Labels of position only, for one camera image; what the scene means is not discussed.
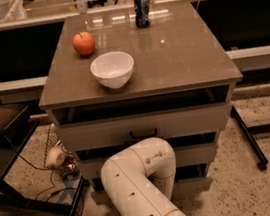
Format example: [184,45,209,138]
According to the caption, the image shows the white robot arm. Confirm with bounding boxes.
[100,137,186,216]

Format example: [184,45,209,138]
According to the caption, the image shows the grey drawer cabinet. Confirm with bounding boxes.
[26,0,259,214]

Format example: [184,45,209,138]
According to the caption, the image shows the white bowl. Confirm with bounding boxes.
[90,51,134,89]

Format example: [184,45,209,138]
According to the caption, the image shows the red apple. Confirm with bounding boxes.
[72,31,96,56]

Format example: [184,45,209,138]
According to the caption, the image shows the white round device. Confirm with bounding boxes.
[45,146,66,168]

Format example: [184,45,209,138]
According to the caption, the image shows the dark soda can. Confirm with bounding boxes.
[133,0,151,28]

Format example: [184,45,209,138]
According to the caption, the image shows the black side table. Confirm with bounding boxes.
[0,119,85,216]

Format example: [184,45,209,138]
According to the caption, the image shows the wire mesh basket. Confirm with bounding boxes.
[44,124,79,178]

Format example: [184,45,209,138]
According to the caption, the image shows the black floor cable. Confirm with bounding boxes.
[18,145,88,216]

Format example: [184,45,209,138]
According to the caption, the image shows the black metal frame leg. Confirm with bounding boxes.
[231,107,268,171]

